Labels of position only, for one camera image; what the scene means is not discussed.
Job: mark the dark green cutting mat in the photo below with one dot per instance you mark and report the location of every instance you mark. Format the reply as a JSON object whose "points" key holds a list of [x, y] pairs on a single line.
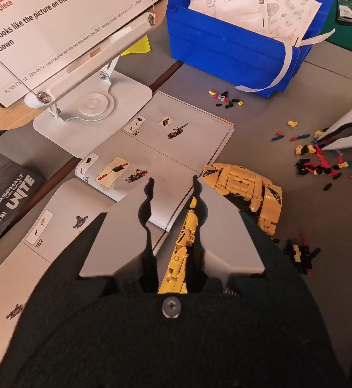
{"points": [[333, 24]]}

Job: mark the white tape strip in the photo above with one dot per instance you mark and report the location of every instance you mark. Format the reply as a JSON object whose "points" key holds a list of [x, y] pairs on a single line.
{"points": [[285, 69]]}

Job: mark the yellow brick toy car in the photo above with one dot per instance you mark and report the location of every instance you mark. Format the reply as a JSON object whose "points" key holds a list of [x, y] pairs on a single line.
{"points": [[242, 185]]}

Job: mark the blue storage bin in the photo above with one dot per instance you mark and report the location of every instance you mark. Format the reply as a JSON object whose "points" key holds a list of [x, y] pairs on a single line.
{"points": [[224, 51]]}

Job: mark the patterned white paper bag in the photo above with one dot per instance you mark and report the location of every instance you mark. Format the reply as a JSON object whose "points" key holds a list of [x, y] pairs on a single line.
{"points": [[254, 15]]}

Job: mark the wooden board document stand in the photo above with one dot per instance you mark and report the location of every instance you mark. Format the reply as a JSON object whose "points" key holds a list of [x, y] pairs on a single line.
{"points": [[97, 103]]}

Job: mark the small yellow black brick assembly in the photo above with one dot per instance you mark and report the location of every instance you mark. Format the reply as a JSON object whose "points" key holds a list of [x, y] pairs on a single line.
{"points": [[298, 253]]}

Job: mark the printed instruction sheet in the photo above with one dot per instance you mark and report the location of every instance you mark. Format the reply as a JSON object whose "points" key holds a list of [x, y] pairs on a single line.
{"points": [[42, 45]]}

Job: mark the scattered small brick pins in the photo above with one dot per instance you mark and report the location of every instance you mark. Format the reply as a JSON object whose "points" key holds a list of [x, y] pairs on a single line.
{"points": [[318, 163]]}

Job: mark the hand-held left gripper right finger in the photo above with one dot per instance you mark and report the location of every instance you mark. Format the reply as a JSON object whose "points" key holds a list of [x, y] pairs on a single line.
{"points": [[230, 242]]}

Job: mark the open instruction booklet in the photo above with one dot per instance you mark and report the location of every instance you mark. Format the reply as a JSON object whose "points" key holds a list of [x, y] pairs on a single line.
{"points": [[42, 272]]}

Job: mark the grey desk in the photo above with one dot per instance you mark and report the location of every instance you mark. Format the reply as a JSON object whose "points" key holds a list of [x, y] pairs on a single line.
{"points": [[315, 212]]}

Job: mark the toy car box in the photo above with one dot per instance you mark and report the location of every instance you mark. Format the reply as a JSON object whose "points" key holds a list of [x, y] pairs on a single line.
{"points": [[6, 188]]}

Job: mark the yellow tape piece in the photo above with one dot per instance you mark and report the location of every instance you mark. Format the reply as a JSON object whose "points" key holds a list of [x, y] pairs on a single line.
{"points": [[139, 47]]}

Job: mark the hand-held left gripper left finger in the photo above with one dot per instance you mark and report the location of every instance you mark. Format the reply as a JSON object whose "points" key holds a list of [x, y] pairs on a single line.
{"points": [[115, 242]]}

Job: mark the red brick pin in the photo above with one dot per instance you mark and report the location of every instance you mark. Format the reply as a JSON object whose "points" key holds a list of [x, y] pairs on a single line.
{"points": [[304, 239]]}

